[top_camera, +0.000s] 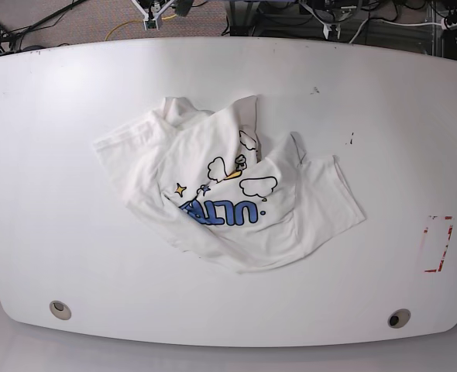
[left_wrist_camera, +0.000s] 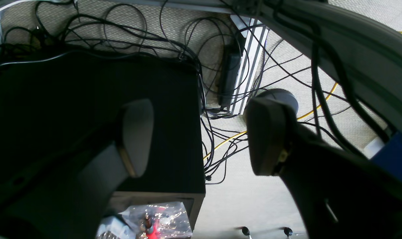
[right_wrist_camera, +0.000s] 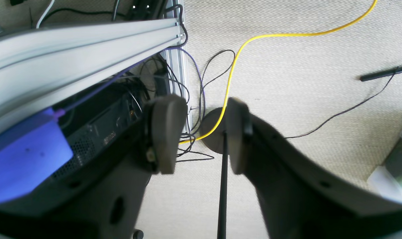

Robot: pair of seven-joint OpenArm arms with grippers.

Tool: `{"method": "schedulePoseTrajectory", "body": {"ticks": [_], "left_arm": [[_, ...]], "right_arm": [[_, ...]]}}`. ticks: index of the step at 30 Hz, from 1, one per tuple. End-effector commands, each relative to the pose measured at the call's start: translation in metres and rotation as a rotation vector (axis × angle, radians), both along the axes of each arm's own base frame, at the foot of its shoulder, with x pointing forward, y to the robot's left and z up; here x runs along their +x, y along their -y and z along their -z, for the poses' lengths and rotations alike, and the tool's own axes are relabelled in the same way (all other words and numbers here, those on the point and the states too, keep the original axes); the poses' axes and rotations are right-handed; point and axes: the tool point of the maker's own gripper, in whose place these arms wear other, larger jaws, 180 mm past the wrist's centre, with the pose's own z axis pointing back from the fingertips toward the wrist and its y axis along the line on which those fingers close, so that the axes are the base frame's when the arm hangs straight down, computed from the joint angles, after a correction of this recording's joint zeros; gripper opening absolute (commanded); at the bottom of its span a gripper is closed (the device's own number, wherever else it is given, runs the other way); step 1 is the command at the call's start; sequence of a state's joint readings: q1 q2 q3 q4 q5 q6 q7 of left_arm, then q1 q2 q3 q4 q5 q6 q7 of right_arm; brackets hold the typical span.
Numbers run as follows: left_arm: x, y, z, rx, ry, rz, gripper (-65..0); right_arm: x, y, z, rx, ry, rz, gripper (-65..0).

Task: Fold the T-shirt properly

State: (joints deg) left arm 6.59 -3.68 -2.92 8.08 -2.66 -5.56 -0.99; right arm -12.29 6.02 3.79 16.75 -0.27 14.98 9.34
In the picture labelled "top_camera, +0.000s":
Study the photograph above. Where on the white printed T-shirt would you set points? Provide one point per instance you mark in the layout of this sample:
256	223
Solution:
200	180

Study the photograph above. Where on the red tape rectangle marker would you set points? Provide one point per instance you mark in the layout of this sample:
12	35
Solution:
435	240

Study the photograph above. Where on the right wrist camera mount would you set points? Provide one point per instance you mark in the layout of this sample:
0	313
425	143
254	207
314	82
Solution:
152	11

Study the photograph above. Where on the left table cable grommet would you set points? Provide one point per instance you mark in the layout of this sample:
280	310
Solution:
60	310

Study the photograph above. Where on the table cable grommet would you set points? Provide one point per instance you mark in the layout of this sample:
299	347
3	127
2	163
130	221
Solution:
399	318
60	310

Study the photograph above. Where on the right table cable grommet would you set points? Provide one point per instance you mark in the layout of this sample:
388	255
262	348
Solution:
399	318

